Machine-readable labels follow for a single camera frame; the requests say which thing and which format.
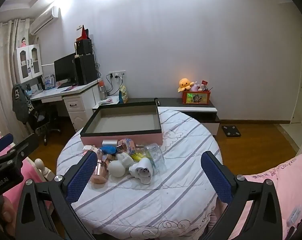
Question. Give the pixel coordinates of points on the grey jacket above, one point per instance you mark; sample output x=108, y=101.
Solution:
x=19, y=100

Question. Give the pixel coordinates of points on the small pink doll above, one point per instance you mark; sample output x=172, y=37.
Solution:
x=23, y=42

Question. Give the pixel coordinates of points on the orange storage box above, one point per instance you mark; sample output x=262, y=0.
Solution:
x=196, y=98

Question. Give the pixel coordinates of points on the white air conditioner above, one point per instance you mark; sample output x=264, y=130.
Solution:
x=43, y=20

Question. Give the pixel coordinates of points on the yellow highlighter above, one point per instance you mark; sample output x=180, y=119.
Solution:
x=138, y=157

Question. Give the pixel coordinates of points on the clear plastic container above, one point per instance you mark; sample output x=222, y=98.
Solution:
x=156, y=155

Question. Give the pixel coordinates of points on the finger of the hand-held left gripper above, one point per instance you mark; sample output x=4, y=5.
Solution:
x=0, y=143
x=28, y=145

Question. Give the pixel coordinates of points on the white desk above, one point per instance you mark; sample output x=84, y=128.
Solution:
x=65, y=91

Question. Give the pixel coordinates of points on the clear water bottle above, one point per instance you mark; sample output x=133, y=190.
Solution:
x=102, y=90

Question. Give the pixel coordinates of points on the blue white box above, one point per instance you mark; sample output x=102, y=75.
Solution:
x=48, y=82

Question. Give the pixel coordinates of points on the white wall power outlet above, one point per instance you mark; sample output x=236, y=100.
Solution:
x=117, y=74

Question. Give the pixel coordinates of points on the black bathroom scale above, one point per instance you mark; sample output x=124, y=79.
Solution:
x=231, y=131

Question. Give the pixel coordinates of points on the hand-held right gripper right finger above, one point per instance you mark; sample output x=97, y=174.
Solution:
x=217, y=177

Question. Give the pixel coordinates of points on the yellow octopus plush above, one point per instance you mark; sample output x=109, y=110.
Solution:
x=184, y=83

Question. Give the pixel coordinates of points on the white handheld device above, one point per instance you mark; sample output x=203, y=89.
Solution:
x=141, y=172

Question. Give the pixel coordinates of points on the purple plush toy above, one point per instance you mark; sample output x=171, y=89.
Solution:
x=194, y=87

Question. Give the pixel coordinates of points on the black keyboard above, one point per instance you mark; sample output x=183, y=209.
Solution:
x=67, y=85

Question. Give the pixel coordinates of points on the white round ball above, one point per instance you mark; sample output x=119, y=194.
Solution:
x=118, y=169

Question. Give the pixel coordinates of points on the pink white packet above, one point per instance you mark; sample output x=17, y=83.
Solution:
x=106, y=101

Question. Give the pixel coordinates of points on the yellow snack bag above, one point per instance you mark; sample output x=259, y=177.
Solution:
x=124, y=95

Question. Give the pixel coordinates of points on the small black speaker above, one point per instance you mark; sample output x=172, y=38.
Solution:
x=84, y=46

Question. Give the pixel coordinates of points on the black office chair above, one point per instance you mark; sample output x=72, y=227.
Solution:
x=40, y=120

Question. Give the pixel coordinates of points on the wooden bed post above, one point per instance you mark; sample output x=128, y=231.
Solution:
x=42, y=166

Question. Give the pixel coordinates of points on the pink storage box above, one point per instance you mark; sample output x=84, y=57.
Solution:
x=120, y=116

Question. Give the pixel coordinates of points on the black computer monitor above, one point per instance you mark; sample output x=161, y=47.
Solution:
x=64, y=68

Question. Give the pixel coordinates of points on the black white low cabinet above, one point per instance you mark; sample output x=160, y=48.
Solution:
x=201, y=108

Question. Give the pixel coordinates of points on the pink bed sheet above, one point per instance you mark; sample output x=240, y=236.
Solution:
x=32, y=170

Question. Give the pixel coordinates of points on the rose gold cylinder humidifier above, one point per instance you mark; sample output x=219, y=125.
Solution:
x=100, y=172

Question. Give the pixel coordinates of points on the white figurine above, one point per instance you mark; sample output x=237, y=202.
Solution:
x=124, y=158

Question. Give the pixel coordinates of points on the large black speaker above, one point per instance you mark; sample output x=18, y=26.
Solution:
x=85, y=68

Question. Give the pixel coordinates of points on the pink blanket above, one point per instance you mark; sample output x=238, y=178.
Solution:
x=291, y=180

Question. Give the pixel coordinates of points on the silver power adapter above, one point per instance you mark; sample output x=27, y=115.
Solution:
x=109, y=143

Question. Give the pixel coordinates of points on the person's left hand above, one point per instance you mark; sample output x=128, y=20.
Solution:
x=6, y=215

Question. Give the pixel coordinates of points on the white glass-door cabinet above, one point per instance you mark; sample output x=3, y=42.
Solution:
x=28, y=62

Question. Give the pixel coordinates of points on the beige curtain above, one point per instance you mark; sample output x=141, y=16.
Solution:
x=0, y=80

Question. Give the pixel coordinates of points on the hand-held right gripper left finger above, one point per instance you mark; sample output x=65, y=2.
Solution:
x=82, y=177

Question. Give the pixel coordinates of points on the blue highlighter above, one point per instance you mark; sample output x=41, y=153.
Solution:
x=108, y=150

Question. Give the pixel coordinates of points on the red triangular box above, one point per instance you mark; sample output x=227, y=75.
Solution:
x=83, y=33

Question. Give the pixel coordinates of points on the red card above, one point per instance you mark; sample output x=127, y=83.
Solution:
x=204, y=82

